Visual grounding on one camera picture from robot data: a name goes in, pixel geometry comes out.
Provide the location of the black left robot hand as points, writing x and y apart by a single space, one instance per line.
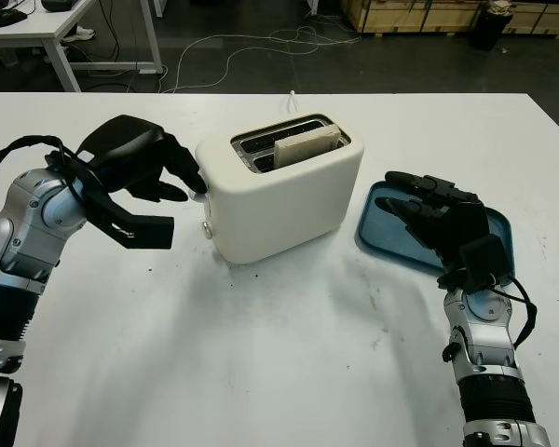
126 149

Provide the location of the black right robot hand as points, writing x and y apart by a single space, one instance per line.
456 219

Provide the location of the slice of white bread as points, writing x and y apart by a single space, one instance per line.
303 146

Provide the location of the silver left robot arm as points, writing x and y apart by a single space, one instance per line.
23 242

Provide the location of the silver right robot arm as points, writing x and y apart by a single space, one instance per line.
489 349

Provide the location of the dark blue plastic tray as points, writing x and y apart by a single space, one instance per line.
382 228

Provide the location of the silver toaster knob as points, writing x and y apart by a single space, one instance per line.
207 229

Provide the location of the cream white two-slot toaster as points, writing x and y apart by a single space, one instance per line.
284 209

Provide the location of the white shoes under desk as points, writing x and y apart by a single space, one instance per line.
84 33

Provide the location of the white office desk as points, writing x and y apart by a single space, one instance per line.
37 28

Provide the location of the black device on desk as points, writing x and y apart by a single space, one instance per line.
58 4

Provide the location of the black computer mouse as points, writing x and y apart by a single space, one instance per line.
9 17

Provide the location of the black waste bin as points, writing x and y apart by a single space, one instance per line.
489 30

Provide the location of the stacked wooden crates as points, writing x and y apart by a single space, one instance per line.
424 14

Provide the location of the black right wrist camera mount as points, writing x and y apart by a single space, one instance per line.
482 261

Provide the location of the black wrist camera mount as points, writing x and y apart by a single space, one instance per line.
482 261
144 233

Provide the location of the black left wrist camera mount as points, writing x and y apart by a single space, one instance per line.
144 233

